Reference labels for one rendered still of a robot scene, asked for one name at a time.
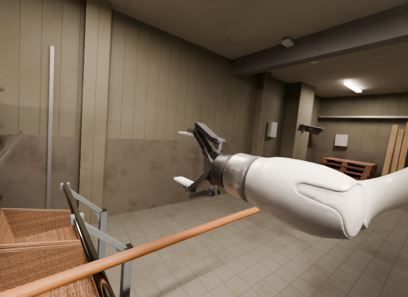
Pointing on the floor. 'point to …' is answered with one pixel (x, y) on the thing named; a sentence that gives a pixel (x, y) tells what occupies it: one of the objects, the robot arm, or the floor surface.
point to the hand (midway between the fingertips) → (181, 156)
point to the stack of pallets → (346, 167)
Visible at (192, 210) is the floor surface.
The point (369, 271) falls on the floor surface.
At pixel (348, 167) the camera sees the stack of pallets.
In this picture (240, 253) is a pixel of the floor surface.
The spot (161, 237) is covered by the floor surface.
